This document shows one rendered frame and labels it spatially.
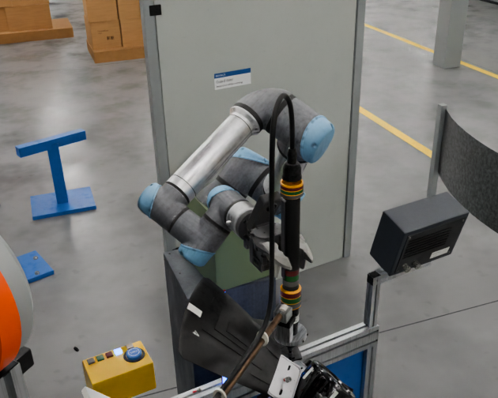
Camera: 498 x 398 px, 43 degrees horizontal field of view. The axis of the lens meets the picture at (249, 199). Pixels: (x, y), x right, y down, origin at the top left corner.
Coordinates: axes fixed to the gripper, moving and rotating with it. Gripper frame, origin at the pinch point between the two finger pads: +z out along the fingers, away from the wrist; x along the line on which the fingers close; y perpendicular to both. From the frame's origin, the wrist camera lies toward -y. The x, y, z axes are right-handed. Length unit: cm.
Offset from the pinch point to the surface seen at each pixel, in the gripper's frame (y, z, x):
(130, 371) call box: 44, -34, 28
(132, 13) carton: 88, -730, -205
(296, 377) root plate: 26.2, 3.7, 2.5
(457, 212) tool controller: 27, -33, -79
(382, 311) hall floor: 149, -127, -137
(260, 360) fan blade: 20.0, 1.7, 9.7
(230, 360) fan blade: 16.9, 1.9, 16.4
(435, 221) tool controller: 27, -33, -70
